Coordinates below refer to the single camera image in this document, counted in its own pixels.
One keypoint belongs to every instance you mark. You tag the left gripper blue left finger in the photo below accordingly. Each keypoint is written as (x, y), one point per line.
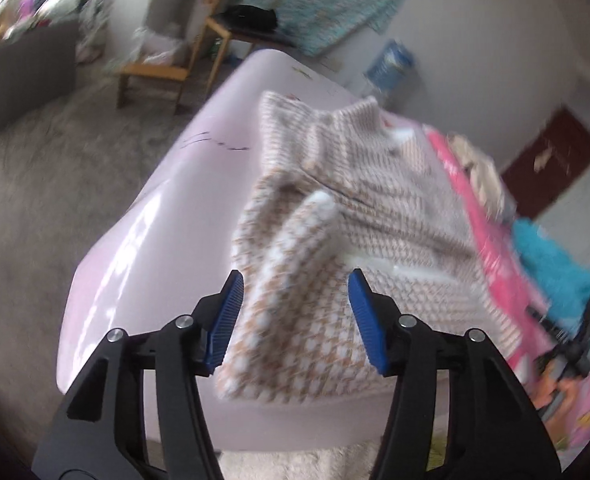
(223, 310)

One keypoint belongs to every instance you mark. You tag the pink floral blanket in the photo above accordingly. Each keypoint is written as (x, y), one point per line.
(512, 291)

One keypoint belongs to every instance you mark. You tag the grey box cabinet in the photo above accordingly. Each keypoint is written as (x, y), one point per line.
(38, 67)

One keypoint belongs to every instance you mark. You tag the small wooden stool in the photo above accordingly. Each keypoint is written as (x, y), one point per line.
(176, 74)

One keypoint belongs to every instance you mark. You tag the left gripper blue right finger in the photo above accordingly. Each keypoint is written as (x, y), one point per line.
(362, 302)

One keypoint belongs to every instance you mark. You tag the blue water jug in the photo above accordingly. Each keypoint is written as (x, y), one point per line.
(387, 71)

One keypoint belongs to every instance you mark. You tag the right hand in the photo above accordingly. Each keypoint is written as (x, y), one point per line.
(554, 401)

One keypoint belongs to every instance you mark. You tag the beige white houndstooth sweater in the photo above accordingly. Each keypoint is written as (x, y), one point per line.
(340, 191)

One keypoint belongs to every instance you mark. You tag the lilac bed sheet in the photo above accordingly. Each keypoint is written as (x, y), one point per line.
(172, 247)

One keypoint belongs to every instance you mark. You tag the black item on chair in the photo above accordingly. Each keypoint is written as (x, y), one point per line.
(251, 17)

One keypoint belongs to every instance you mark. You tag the dark red door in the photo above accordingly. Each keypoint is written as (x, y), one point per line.
(549, 165)

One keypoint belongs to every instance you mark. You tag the turquoise garment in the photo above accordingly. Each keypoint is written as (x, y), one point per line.
(564, 283)

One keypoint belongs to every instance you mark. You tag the beige cream clothes pile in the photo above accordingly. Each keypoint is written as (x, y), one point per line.
(485, 180)

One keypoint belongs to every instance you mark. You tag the wooden chair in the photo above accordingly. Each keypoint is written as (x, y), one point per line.
(214, 22)

